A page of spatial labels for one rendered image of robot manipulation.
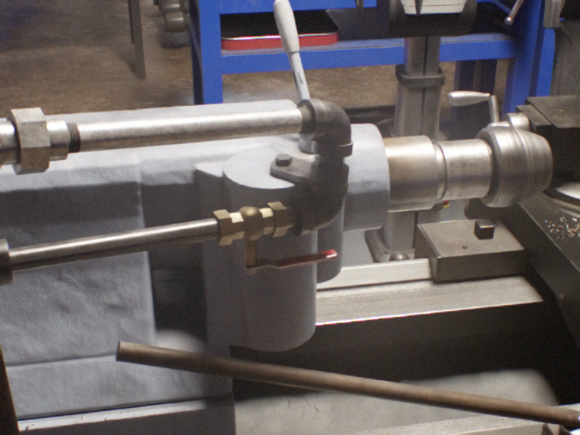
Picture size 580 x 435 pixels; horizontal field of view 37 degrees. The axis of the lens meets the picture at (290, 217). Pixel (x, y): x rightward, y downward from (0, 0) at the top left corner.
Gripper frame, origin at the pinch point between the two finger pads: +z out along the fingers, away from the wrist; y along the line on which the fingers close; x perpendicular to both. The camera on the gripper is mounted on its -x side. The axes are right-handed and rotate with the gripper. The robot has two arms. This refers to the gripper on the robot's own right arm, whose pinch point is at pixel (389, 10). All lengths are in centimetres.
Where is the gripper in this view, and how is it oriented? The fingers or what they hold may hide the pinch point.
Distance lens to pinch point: 152.4
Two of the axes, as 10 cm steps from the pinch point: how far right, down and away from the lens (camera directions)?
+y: 9.9, -0.5, 1.0
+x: -1.0, 0.3, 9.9
